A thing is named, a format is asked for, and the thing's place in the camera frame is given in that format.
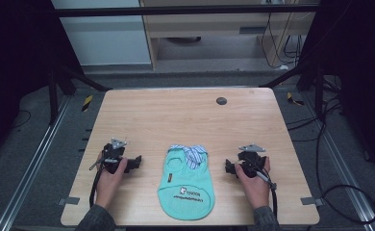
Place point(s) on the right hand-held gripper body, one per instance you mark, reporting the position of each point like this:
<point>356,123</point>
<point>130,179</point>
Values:
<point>251,160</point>

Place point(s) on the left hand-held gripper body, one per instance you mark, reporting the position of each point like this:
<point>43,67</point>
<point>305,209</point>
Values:
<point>113,156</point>

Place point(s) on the person's left hand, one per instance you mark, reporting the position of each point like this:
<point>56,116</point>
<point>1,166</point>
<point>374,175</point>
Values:
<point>108,186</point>

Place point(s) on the person's right hand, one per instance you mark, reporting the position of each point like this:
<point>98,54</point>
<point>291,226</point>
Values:
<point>254,191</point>

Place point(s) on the teal pet shirt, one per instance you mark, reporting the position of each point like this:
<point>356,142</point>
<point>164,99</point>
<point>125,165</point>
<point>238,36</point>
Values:
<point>186,189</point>

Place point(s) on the yellow black striped tape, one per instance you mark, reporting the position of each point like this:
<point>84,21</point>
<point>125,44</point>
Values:
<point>294,99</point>
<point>87,103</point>

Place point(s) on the grey table grommet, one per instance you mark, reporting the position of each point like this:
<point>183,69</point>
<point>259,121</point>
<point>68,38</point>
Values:
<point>221,101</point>

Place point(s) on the grey tape piece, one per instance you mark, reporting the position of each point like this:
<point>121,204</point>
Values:
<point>312,201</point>
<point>69,201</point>

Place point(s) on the black metal stand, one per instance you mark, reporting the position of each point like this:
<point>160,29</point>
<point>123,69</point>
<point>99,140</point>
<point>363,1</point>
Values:
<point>319,93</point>
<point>53,96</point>

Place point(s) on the white cabinet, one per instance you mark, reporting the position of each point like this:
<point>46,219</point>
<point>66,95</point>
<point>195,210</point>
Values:
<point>108,41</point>

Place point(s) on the dark curtain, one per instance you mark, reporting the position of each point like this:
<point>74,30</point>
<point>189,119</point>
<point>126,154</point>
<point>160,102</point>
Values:
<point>12,64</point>
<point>362,80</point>

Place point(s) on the light wooden desk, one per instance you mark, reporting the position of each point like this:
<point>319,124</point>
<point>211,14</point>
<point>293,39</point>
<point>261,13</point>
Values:
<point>208,24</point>

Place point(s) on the metal floor rail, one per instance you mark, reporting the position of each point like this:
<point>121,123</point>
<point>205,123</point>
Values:
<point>345,173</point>
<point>31,166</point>

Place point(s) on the black horizontal frame bar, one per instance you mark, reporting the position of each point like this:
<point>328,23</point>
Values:
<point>176,12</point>

